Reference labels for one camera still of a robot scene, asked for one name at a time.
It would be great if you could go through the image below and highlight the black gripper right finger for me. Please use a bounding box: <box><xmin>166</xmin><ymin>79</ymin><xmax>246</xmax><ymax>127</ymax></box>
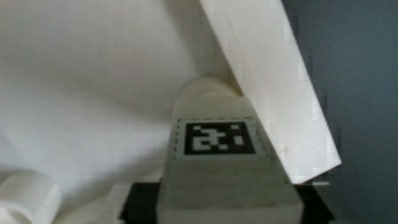
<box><xmin>297</xmin><ymin>186</ymin><xmax>334</xmax><ymax>224</ymax></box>

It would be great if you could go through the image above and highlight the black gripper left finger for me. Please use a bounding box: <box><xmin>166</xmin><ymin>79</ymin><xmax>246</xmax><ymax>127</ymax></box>
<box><xmin>119</xmin><ymin>182</ymin><xmax>160</xmax><ymax>224</ymax></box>

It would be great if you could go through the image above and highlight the white square table top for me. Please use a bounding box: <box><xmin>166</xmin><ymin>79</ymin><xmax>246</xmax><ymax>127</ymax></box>
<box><xmin>0</xmin><ymin>0</ymin><xmax>342</xmax><ymax>224</ymax></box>

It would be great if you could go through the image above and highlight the white table leg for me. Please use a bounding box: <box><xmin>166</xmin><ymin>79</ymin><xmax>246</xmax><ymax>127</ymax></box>
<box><xmin>157</xmin><ymin>77</ymin><xmax>304</xmax><ymax>224</ymax></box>

